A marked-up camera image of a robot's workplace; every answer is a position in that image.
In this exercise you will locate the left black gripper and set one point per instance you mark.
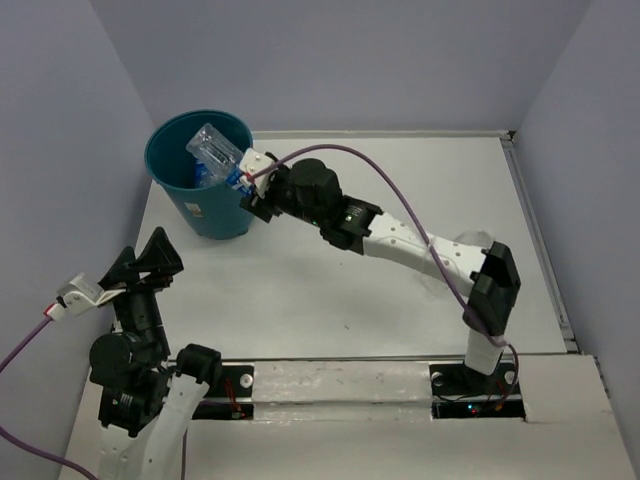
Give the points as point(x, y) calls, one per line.
point(159, 253)

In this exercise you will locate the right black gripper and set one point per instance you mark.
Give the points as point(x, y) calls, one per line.
point(256, 207)

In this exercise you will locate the Pocari bottle white cap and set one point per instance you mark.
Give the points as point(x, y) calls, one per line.
point(204, 177)

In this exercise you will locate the clear bottle beige label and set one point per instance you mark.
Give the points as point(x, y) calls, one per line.
point(435, 285)

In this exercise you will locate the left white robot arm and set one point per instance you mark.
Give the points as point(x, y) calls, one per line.
point(146, 404)

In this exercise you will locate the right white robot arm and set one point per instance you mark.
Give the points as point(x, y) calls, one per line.
point(485, 280)

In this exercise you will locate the teal plastic bin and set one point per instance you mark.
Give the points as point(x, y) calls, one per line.
point(213, 211)

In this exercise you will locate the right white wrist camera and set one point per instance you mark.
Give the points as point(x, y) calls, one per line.
point(251, 164)

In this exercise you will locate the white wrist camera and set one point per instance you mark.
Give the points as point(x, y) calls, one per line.
point(78, 296)
point(251, 164)

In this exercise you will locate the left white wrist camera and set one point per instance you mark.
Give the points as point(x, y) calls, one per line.
point(78, 296)

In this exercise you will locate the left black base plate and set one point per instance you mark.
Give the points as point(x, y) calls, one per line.
point(232, 397)

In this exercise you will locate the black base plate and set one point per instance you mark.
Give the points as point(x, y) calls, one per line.
point(461, 393)
point(232, 397)

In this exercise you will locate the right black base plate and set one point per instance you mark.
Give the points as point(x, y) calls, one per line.
point(461, 393)

